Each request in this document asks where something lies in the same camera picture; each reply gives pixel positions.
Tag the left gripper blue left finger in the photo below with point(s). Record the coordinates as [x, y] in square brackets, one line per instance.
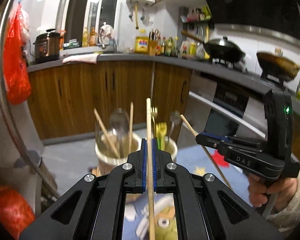
[144, 163]

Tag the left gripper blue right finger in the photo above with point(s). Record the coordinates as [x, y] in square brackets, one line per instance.
[154, 148]

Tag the wooden chopstick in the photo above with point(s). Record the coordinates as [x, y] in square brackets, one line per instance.
[131, 116]
[106, 135]
[150, 189]
[206, 151]

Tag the yellow green plastic fork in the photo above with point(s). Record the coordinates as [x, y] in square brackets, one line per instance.
[163, 132]

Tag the gold fork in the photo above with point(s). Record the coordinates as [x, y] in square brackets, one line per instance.
[154, 114]

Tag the large silver spoon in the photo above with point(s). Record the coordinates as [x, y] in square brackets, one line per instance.
[119, 123]

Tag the silver fork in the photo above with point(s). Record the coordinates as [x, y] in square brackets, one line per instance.
[98, 139]

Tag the person right hand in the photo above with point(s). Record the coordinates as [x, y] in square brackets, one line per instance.
[285, 189]

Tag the cream ceramic utensil holder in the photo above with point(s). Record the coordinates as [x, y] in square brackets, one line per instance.
[107, 160]

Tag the blue cartoon cloth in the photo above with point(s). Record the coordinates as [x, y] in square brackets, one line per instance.
[192, 201]

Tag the built-in oven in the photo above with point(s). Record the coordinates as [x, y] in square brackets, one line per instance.
[220, 107]

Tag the brown frying pan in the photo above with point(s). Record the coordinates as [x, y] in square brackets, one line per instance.
[277, 66]

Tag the wooden knife block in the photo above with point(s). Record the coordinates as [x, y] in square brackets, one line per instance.
[152, 47]

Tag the yellow oil bottle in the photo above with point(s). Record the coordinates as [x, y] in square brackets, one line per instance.
[141, 45]

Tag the white dish towel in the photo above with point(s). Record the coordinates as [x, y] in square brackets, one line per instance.
[85, 58]

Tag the black wok with lid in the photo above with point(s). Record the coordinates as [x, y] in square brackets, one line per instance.
[220, 48]

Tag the red plastic bag lower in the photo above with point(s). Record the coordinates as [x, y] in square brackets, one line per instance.
[15, 212]

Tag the electric pressure cooker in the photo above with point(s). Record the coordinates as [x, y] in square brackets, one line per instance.
[46, 46]

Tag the red plastic bag hanging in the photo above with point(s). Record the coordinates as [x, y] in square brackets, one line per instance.
[17, 82]

